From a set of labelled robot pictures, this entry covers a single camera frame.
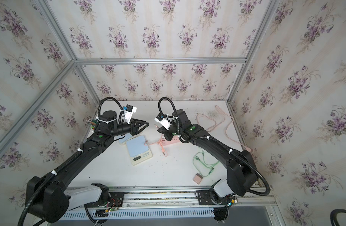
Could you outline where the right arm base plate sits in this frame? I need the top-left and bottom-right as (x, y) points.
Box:
(195, 189), (237, 206)

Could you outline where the aluminium mounting rail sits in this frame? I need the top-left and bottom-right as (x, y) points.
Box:
(41, 186), (278, 211)

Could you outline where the aluminium enclosure frame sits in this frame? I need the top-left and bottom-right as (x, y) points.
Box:
(0, 0), (284, 164)

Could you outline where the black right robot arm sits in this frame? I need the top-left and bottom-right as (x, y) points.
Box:
(155, 97), (270, 199)

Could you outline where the pink power strip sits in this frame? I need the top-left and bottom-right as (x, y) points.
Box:
(158, 135), (181, 145)

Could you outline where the cream blue rear electronic scale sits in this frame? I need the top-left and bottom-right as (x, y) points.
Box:
(118, 133), (133, 145)

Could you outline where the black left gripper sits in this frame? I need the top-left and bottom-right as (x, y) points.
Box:
(109, 118), (148, 138)

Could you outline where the pink pen holder cup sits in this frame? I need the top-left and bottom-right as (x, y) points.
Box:
(86, 120), (98, 131)

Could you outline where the green charging cable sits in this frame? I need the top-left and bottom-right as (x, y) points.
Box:
(192, 151), (219, 178)

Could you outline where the pink power strip cord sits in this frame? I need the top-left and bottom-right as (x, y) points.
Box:
(195, 105), (252, 153)

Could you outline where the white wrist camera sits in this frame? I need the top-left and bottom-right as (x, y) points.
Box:
(121, 105), (137, 124)
(155, 113), (172, 130)

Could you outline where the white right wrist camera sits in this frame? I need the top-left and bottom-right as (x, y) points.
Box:
(155, 113), (172, 130)

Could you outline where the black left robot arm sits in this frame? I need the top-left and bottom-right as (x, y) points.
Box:
(18, 97), (149, 226)

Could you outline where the cream blue front electronic scale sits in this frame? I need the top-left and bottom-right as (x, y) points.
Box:
(126, 135), (153, 166)

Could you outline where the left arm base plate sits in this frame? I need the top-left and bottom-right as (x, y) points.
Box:
(86, 192), (125, 210)

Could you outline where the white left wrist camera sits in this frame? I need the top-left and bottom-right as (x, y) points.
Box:
(121, 105), (137, 124)

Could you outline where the cream blue electronic scale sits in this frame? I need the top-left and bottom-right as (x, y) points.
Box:
(126, 135), (153, 166)
(118, 133), (133, 145)

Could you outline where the black chair part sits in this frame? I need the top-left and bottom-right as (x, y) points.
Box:
(330, 209), (346, 226)

